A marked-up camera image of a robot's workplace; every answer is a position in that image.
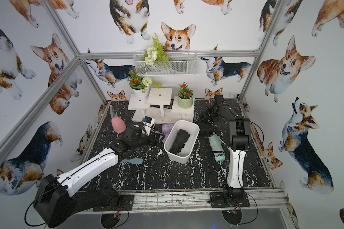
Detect mint green umbrella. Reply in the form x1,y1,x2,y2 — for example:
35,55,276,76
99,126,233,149
209,135,225,162

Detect pink bulb squeeze bottle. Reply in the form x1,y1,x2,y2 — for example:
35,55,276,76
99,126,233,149
110,105,127,133

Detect white plastic storage box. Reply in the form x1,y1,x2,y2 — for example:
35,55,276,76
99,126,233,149
164,120,200,164

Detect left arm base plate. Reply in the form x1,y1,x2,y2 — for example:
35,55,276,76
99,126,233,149
93,195,134,212

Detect white pot red flowers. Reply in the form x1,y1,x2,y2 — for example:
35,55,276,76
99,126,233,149
129,70,162,101

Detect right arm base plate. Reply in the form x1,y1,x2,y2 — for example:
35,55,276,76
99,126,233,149
207,192,250,209

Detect green pot red flowers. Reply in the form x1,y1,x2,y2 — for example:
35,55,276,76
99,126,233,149
178,83,194,109

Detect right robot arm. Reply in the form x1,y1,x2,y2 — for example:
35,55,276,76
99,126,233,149
197,95,253,211

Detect green fern white flowers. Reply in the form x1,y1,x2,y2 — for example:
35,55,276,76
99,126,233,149
142,33,170,66

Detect white wire wall basket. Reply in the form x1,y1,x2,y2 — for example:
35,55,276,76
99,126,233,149
133,51,197,76

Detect black umbrella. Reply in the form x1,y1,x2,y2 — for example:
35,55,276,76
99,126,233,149
196,113,217,135
169,129,190,155

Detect purple umbrella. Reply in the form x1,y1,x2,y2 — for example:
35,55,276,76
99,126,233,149
161,123,174,143

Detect white marble display stand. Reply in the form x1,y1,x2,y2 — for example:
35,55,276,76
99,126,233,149
128,87,195,124

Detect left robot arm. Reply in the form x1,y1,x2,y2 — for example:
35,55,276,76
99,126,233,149
30,123,165,228

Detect teal plastic scraper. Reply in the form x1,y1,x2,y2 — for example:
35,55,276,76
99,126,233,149
120,158,143,165

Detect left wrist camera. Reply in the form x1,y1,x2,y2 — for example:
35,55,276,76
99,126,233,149
142,116,155,136

